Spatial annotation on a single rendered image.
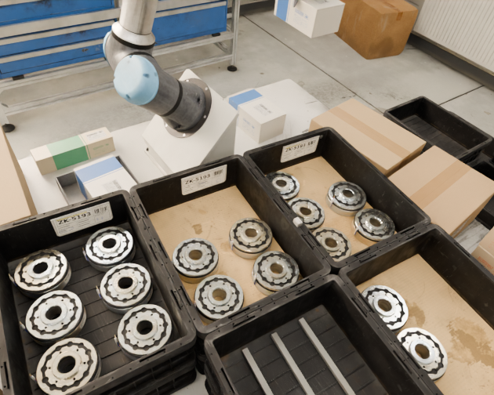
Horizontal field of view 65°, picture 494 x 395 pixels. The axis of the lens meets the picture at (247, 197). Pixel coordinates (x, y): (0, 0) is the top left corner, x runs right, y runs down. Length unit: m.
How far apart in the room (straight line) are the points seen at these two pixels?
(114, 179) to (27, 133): 1.66
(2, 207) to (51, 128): 1.78
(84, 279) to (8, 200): 0.26
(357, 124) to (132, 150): 0.76
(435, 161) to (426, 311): 0.51
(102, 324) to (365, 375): 0.53
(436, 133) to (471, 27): 1.83
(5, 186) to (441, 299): 1.04
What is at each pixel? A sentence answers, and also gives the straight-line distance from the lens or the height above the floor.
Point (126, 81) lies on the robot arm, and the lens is 1.08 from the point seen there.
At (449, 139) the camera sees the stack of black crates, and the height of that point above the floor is 0.49.
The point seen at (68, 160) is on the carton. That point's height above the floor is 0.72.
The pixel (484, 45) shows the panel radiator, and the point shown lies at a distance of 3.82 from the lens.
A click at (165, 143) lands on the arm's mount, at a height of 0.80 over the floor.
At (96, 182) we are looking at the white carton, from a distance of 1.16.
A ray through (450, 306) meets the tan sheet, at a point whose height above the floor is 0.83.
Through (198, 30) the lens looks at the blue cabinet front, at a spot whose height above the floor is 0.37.
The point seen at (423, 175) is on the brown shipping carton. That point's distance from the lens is 1.23.
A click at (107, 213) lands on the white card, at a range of 0.95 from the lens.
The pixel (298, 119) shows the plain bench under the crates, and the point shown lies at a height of 0.70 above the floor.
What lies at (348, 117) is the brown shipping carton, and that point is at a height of 0.86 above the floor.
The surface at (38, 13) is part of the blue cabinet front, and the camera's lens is 2.58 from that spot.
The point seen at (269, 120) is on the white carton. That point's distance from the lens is 1.38.
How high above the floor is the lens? 1.59
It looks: 47 degrees down
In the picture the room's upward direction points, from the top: 7 degrees clockwise
